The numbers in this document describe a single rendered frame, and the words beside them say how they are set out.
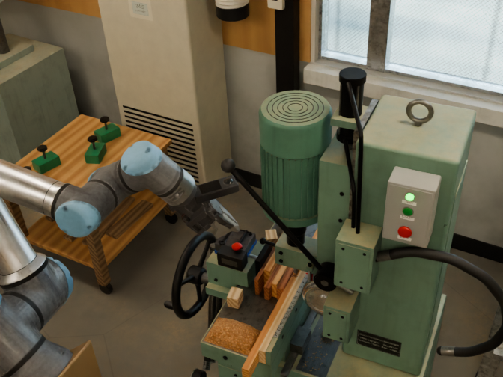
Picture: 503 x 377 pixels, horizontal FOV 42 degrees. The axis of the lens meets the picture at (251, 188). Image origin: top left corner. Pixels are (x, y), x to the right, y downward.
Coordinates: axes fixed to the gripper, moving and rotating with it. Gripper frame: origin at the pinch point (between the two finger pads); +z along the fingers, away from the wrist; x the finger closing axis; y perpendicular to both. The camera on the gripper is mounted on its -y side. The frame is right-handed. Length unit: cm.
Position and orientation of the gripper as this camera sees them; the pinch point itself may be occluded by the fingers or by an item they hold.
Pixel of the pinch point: (237, 226)
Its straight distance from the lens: 175.2
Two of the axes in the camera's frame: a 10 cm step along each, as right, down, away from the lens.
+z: 5.9, 5.2, 6.1
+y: -7.6, 6.2, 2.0
